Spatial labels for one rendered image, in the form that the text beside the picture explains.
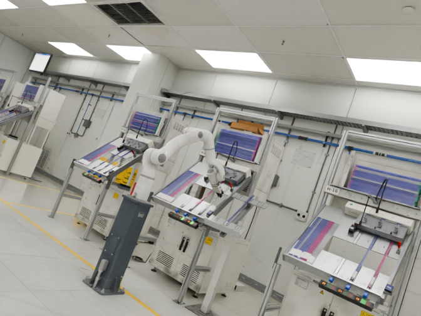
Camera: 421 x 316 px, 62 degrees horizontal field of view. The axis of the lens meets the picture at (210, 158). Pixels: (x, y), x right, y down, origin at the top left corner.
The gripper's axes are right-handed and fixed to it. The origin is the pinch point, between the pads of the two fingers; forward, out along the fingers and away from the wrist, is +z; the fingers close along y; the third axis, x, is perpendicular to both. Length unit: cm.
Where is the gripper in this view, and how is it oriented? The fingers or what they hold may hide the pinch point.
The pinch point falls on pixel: (219, 195)
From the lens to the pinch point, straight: 330.4
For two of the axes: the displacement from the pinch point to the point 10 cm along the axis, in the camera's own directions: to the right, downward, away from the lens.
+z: 2.7, 7.4, 6.1
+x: -5.9, 6.3, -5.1
